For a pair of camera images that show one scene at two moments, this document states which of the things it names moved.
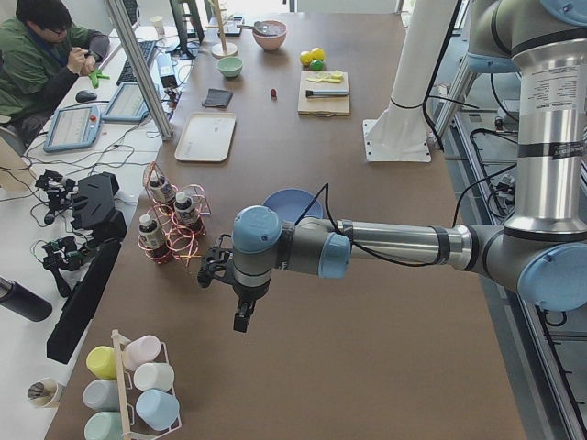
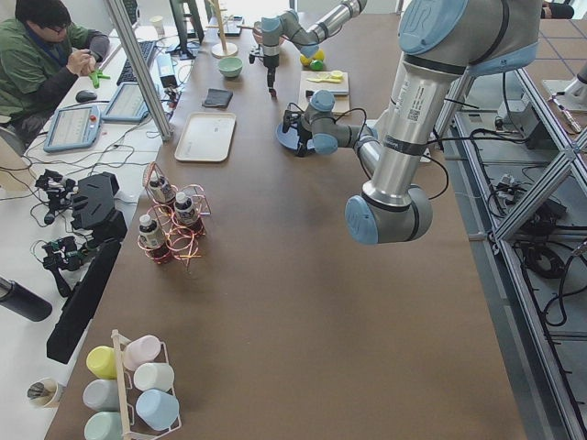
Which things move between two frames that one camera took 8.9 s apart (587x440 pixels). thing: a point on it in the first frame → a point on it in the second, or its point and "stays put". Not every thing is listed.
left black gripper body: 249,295 → 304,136
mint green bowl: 229,66 stays put
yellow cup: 102,360 stays put
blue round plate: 290,204 → 290,138
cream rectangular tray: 206,137 stays put
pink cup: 140,351 stays put
